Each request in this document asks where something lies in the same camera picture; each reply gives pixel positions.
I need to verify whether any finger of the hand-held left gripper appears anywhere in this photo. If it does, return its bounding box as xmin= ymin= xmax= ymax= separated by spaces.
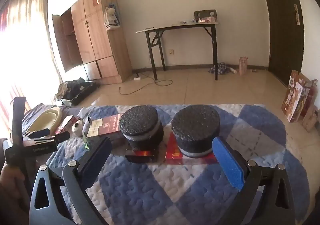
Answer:
xmin=25 ymin=129 xmax=52 ymax=140
xmin=24 ymin=132 xmax=71 ymax=147

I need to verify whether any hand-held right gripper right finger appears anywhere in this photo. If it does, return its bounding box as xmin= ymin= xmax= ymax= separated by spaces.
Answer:
xmin=212 ymin=136 xmax=296 ymax=225

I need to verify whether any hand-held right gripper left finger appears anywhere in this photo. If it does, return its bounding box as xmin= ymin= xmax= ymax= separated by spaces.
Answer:
xmin=29 ymin=137 xmax=112 ymax=225

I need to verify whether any cream plastic basin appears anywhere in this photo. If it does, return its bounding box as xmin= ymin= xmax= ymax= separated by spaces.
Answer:
xmin=26 ymin=106 xmax=63 ymax=133

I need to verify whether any large red white carton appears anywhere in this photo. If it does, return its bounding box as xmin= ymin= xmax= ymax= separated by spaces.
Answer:
xmin=82 ymin=114 xmax=130 ymax=148

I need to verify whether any dark glossy carton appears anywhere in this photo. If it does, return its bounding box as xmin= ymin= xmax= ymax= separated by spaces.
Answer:
xmin=124 ymin=149 xmax=162 ymax=165

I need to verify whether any black foam cylinder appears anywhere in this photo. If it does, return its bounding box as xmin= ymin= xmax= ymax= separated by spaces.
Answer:
xmin=171 ymin=106 xmax=221 ymax=159
xmin=119 ymin=105 xmax=164 ymax=152

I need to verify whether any person's left hand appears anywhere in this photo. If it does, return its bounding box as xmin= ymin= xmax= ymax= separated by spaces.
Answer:
xmin=0 ymin=164 xmax=28 ymax=225

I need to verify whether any white round object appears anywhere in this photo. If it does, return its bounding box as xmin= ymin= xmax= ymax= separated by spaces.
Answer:
xmin=72 ymin=120 xmax=84 ymax=137

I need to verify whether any grey bed sheet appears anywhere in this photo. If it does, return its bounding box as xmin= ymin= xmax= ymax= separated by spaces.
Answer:
xmin=21 ymin=103 xmax=84 ymax=140

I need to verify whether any black suitcase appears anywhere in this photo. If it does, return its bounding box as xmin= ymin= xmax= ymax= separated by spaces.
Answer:
xmin=55 ymin=77 xmax=98 ymax=105

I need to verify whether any blue white blanket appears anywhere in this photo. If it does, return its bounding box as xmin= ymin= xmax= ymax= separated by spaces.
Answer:
xmin=46 ymin=103 xmax=309 ymax=225

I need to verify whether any brown paper bag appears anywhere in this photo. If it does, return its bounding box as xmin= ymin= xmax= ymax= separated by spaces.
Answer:
xmin=301 ymin=105 xmax=320 ymax=132

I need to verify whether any printed cardboard box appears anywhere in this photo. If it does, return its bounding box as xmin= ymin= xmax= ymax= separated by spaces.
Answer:
xmin=281 ymin=70 xmax=312 ymax=123

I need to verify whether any pile of clothes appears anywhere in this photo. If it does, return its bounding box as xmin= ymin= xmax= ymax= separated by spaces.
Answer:
xmin=209 ymin=63 xmax=230 ymax=75

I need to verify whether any pink paper bag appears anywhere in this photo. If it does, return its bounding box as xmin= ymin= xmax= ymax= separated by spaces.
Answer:
xmin=239 ymin=56 xmax=249 ymax=76

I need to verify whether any wooden wardrobe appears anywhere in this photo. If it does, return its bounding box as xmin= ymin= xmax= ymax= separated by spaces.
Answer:
xmin=52 ymin=0 xmax=133 ymax=84

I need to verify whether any red striped curtain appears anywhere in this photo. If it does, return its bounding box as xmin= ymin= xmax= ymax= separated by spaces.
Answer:
xmin=0 ymin=0 xmax=63 ymax=120

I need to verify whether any white hanging bag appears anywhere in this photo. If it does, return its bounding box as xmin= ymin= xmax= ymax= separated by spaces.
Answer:
xmin=104 ymin=2 xmax=120 ymax=30

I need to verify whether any dark door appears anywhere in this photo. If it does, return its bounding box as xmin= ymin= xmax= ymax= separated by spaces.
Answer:
xmin=256 ymin=0 xmax=304 ymax=88

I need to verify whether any folding table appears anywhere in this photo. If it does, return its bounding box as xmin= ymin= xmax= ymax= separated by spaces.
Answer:
xmin=135 ymin=22 xmax=220 ymax=81

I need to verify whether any cardboard box with holes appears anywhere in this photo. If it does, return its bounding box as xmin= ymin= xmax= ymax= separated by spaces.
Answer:
xmin=194 ymin=9 xmax=217 ymax=24

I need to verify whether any black floor cable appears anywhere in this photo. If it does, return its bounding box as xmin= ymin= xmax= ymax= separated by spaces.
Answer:
xmin=119 ymin=73 xmax=173 ymax=95

